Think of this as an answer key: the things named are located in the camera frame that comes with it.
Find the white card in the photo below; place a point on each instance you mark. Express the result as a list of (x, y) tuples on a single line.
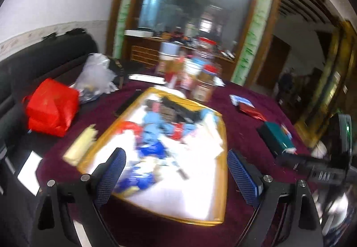
[(29, 173)]

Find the brown wooden door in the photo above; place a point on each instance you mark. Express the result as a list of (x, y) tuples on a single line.
[(274, 65)]

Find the light blue bucket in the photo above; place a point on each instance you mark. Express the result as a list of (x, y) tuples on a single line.
[(168, 47)]

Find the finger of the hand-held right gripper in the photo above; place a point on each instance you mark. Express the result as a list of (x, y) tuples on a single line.
[(292, 162)]

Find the clear jar with red lid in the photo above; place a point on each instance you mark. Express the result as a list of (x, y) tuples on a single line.
[(206, 40)]

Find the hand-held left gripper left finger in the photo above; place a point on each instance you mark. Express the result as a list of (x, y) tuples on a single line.
[(111, 174)]

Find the black bag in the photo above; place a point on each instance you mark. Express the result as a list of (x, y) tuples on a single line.
[(118, 71)]

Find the wooden cabinet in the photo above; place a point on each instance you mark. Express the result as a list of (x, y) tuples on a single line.
[(142, 51)]

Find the black plastic package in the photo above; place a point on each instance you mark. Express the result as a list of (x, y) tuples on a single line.
[(185, 113)]

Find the white crumpled paper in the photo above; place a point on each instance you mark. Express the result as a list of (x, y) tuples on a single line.
[(320, 150)]

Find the clear plastic bag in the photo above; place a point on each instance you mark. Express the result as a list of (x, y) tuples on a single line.
[(94, 74)]

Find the plastic container with blue label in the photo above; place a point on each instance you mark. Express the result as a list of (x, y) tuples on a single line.
[(195, 71)]

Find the red plastic bag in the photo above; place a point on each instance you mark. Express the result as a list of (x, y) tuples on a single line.
[(50, 107)]

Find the blue and white packet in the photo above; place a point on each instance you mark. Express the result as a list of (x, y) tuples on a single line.
[(241, 99)]

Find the dark green box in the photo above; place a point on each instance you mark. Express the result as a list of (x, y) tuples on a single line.
[(274, 135)]

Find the brown-filled jar with red lid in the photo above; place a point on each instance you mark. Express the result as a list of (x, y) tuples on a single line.
[(205, 85)]

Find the small red packet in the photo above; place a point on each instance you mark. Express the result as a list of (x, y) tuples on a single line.
[(248, 109)]

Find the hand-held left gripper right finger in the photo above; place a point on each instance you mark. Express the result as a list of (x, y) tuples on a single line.
[(242, 177)]

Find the brown carton with red label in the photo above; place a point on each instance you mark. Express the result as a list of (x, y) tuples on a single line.
[(168, 71)]

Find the speckled knitted gloves bundle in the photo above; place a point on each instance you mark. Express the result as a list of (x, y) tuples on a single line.
[(167, 112)]

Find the gold picture frame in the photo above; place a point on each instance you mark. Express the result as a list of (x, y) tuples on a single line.
[(332, 74)]

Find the black sofa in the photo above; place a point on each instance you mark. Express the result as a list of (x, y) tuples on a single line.
[(41, 54)]

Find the red cloth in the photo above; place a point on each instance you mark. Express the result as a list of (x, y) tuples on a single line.
[(129, 128)]

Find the dark blue printed packet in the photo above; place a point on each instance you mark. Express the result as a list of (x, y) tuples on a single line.
[(134, 180), (152, 149)]

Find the white flat box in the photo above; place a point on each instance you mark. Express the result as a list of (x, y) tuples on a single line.
[(145, 78)]

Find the white cloth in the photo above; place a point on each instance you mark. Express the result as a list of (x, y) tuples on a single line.
[(206, 135)]

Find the gold-rimmed silver tray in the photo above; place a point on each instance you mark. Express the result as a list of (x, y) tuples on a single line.
[(181, 202)]

